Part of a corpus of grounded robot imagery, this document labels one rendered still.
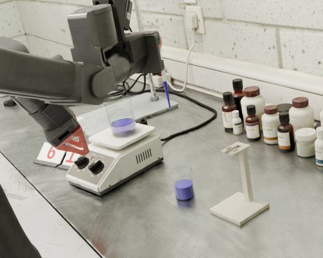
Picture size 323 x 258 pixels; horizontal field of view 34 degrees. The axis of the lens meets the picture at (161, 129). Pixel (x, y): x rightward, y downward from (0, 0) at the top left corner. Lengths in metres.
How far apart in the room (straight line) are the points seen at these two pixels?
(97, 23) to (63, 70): 0.12
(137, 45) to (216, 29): 0.79
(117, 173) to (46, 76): 0.52
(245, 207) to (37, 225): 0.42
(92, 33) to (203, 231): 0.41
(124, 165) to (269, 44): 0.53
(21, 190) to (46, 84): 0.64
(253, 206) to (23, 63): 0.54
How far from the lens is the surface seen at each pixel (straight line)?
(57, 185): 1.28
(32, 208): 1.21
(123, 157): 1.19
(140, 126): 1.27
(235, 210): 1.01
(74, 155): 1.36
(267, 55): 1.48
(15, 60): 0.66
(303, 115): 1.24
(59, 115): 1.06
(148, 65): 0.90
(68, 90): 0.72
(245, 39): 1.54
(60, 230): 1.09
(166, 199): 1.11
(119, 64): 0.83
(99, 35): 0.81
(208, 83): 1.67
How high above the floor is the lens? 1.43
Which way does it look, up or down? 21 degrees down
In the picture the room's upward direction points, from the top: 11 degrees counter-clockwise
